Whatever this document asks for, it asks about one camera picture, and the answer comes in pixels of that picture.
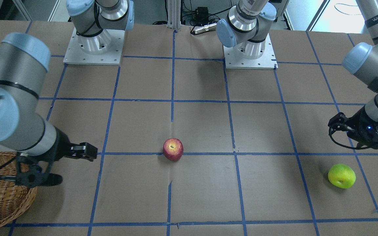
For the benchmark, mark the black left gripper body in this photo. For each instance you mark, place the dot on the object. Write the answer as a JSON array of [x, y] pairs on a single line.
[[360, 120]]

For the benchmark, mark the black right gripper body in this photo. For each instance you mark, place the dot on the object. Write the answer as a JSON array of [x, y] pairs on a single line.
[[61, 144]]

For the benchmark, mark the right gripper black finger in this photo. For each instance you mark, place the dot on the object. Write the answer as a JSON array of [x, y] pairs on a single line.
[[51, 180], [84, 151]]

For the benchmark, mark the green apple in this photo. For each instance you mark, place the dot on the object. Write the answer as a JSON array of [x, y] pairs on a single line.
[[342, 176]]

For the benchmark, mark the red apple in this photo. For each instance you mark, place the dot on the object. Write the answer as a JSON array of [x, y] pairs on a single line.
[[173, 149]]

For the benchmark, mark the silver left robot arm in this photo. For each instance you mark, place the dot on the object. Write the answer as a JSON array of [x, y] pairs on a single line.
[[362, 62]]

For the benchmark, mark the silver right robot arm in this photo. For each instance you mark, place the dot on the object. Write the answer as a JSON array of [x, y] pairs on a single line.
[[24, 62]]

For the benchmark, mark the woven wicker basket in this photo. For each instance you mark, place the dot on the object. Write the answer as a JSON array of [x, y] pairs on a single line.
[[2, 193]]

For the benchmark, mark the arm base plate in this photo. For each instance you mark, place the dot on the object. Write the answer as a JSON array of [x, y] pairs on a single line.
[[104, 49], [250, 55]]

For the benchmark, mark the aluminium frame post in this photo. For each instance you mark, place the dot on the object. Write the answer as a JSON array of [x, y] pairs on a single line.
[[173, 14]]

